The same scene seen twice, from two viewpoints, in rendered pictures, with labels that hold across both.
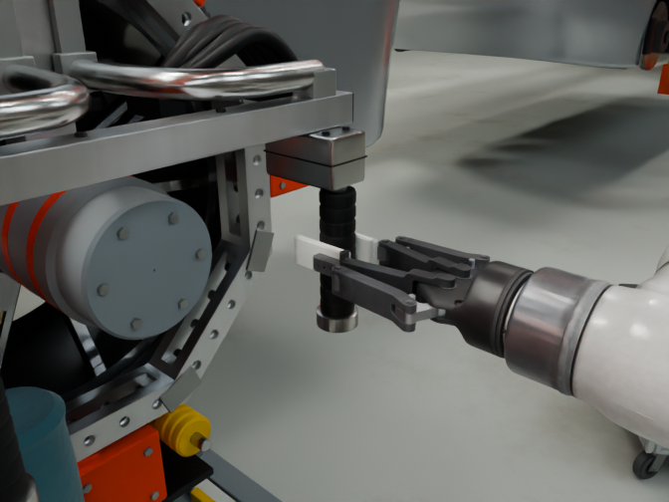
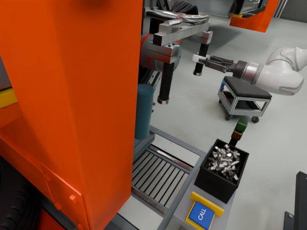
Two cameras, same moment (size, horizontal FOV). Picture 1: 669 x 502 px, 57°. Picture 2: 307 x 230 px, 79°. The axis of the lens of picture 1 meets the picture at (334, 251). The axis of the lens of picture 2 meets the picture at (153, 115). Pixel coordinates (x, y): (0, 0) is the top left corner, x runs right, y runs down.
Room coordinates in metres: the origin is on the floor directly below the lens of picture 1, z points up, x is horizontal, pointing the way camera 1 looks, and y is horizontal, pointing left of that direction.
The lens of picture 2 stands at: (-0.25, 0.38, 1.11)
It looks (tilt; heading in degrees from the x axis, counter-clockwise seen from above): 36 degrees down; 347
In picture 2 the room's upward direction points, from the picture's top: 8 degrees clockwise
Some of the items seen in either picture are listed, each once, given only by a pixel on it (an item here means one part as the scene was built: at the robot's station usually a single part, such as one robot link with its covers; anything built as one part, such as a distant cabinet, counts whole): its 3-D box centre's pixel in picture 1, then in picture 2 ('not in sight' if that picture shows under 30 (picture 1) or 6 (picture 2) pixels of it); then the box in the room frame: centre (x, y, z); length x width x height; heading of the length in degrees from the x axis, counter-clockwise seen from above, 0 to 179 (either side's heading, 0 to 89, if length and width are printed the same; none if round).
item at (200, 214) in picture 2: not in sight; (201, 215); (0.02, 0.11, 0.47); 0.07 x 0.07 x 0.02; 48
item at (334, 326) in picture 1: (337, 254); (201, 59); (0.57, 0.00, 0.83); 0.04 x 0.04 x 0.16
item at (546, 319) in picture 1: (557, 328); (251, 72); (0.42, -0.17, 0.83); 0.09 x 0.06 x 0.09; 138
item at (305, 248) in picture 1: (321, 257); (199, 59); (0.55, 0.01, 0.83); 0.07 x 0.01 x 0.03; 49
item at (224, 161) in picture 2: not in sight; (222, 167); (0.18, -0.03, 0.51); 0.20 x 0.14 x 0.13; 137
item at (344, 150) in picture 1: (314, 151); (200, 35); (0.59, 0.02, 0.93); 0.09 x 0.05 x 0.05; 48
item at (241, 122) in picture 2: not in sight; (241, 125); (0.30, -0.14, 0.64); 0.04 x 0.04 x 0.04; 48
